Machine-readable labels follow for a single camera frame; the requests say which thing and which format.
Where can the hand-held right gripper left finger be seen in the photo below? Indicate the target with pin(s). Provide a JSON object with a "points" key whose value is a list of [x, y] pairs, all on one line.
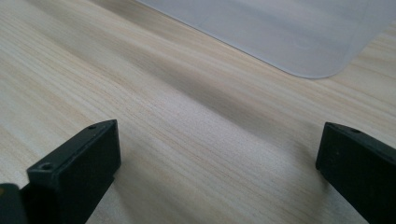
{"points": [[74, 174]]}

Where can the translucent white plastic mat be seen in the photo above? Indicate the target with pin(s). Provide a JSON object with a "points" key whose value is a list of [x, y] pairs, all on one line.
{"points": [[280, 34]]}

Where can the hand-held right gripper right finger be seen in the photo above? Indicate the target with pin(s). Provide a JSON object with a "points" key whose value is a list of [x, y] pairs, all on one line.
{"points": [[358, 168]]}

